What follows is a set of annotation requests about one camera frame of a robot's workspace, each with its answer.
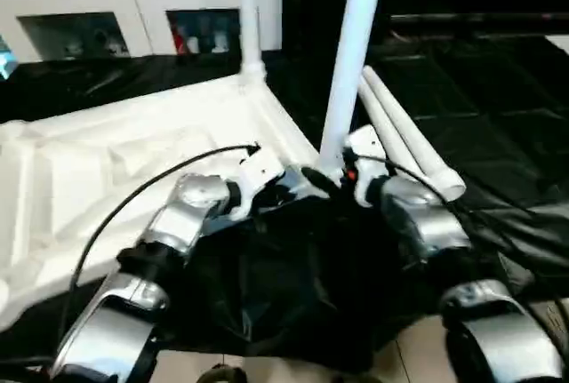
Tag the white plastic table leg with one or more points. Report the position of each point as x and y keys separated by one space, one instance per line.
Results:
x=251 y=19
x=380 y=121
x=356 y=45
x=411 y=125

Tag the white plastic table top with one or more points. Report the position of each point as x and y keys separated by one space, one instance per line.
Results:
x=89 y=161

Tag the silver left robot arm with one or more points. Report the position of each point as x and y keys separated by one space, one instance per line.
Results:
x=169 y=241

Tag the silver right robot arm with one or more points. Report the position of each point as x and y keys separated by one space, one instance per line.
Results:
x=427 y=232

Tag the dark round robot base part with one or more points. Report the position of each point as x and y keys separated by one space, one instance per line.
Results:
x=220 y=374

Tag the black table mat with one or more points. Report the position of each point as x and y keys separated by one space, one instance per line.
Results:
x=293 y=285

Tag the white flat sheet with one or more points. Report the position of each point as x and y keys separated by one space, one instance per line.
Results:
x=560 y=43

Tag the white glass-door cabinet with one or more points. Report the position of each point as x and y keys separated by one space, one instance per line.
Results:
x=107 y=5

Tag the blue lit glass case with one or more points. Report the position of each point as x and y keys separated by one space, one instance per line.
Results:
x=5 y=59

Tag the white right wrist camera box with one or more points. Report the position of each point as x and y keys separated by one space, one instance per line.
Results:
x=366 y=150

